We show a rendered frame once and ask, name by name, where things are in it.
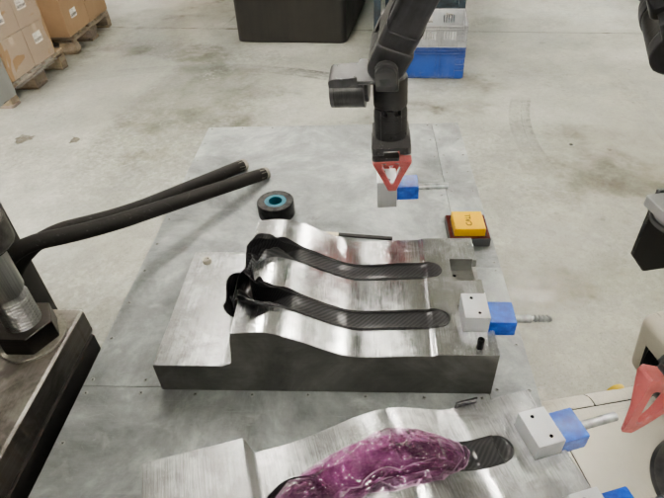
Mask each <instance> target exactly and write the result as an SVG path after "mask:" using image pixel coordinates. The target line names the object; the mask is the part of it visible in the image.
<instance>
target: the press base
mask: <svg viewBox="0 0 664 498"><path fill-rule="evenodd" d="M100 350H101V347H100V345H99V343H98V341H97V339H96V337H95V335H93V334H90V336H89V338H88V340H87V342H86V344H85V346H84V348H83V350H82V352H81V353H80V355H79V357H78V359H77V361H76V363H75V365H74V367H73V369H72V371H71V373H70V375H69V376H68V378H67V380H66V382H65V384H64V386H63V387H62V389H61V391H60V393H59V395H58V396H57V398H56V400H55V402H54V404H53V406H52V408H51V410H50V412H49V414H48V416H47V418H46V419H45V421H44V423H43V425H42V427H41V430H40V432H39V434H38V436H37V438H36V439H35V441H34V443H33V445H32V447H31V449H30V451H29V453H28V455H27V457H26V459H25V461H24V462H23V464H22V466H21V468H20V470H19V472H18V474H17V476H16V478H15V480H14V482H13V484H12V485H11V487H10V489H9V491H8V493H7V495H6V497H5V498H28V497H29V495H30V493H31V491H32V489H33V487H34V485H35V483H36V481H37V479H38V477H39V475H40V473H41V471H42V468H43V466H44V464H45V462H46V459H47V457H48V455H49V453H50V451H51V449H52V447H53V445H54V443H55V441H56V439H57V437H58V435H59V433H60V431H61V429H62V427H63V425H64V423H65V421H66V419H67V417H68V415H69V412H70V410H71V408H72V406H73V404H74V402H75V400H76V398H77V396H78V394H79V392H80V390H81V388H82V386H83V384H84V382H85V380H86V378H87V376H88V374H89V372H90V370H91V368H92V366H93V364H94V362H95V360H96V358H97V356H98V354H99V352H100Z"/></svg>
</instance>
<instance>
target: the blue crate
mask: <svg viewBox="0 0 664 498"><path fill-rule="evenodd" d="M465 51H466V47H416V49H415V51H414V58H413V60H412V62H411V63H410V65H409V67H408V69H407V70H406V72H407V74H408V78H453V79H460V78H462V75H463V67H464V58H465Z"/></svg>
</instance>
